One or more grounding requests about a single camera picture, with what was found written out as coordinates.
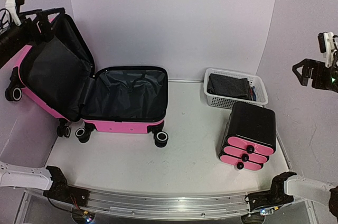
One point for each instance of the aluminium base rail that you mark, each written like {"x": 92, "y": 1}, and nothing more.
{"x": 163, "y": 207}

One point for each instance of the black and pink drawer organizer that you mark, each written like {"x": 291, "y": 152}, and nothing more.
{"x": 249, "y": 138}

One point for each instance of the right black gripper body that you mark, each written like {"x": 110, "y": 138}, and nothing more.
{"x": 321, "y": 82}

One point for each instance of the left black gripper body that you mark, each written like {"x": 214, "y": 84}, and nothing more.
{"x": 36, "y": 37}

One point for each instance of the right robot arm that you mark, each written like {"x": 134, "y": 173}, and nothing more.
{"x": 306, "y": 108}

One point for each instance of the pink hard-shell suitcase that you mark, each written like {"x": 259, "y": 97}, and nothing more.
{"x": 60, "y": 77}

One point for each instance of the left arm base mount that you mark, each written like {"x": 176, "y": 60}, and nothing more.
{"x": 68, "y": 194}

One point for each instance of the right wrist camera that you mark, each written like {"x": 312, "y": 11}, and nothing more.
{"x": 328, "y": 46}

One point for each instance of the blue cloth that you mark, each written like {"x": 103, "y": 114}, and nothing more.
{"x": 253, "y": 93}

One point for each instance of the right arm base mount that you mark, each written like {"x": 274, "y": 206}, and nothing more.
{"x": 268, "y": 199}

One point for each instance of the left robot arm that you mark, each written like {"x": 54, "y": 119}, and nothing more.
{"x": 20, "y": 176}

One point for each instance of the black dotted cloth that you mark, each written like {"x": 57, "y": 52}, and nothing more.
{"x": 226, "y": 86}

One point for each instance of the white perforated plastic basket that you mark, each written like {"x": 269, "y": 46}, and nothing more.
{"x": 227, "y": 102}

